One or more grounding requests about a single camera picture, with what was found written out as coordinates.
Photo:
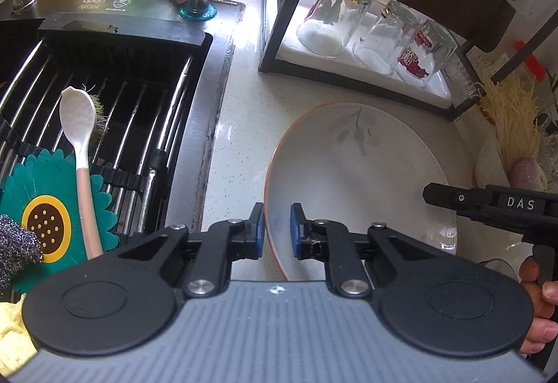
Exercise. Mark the green sunflower mat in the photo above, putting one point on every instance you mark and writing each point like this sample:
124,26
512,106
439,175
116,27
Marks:
48,178

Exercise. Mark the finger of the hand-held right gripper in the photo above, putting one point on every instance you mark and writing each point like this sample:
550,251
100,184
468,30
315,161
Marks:
449,196

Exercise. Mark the black kitchen sink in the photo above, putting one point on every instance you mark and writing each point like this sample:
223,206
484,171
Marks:
218,104

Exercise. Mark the person's right hand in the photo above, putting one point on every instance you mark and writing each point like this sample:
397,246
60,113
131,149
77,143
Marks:
545,326

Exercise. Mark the roll-up steel drying rack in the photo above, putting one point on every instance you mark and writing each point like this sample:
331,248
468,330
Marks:
122,34

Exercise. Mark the steel wool scrubber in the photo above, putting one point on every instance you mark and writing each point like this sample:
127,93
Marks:
17,243

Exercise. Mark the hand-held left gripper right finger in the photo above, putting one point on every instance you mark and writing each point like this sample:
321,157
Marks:
296,234

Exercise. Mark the yellow sponge cloth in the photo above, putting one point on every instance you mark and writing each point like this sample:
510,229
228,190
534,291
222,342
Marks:
13,335

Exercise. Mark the clear glass with red print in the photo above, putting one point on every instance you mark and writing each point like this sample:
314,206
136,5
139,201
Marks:
425,56

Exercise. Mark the white plate with orange rim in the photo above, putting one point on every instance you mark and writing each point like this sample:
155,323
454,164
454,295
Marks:
357,173

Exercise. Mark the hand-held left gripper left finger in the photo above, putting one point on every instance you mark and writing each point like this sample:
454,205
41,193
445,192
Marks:
258,232

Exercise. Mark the purple onion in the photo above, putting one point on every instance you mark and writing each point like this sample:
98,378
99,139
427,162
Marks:
525,174

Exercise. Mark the white rack mat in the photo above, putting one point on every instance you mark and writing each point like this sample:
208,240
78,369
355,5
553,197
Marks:
301,56

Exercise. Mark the bristle brush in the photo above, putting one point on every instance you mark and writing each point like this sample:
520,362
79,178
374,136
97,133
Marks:
98,108

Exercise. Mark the black metal rack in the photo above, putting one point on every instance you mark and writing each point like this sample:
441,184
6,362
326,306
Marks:
265,43

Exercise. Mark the clear drinking glass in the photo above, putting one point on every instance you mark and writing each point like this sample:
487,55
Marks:
383,43
331,16

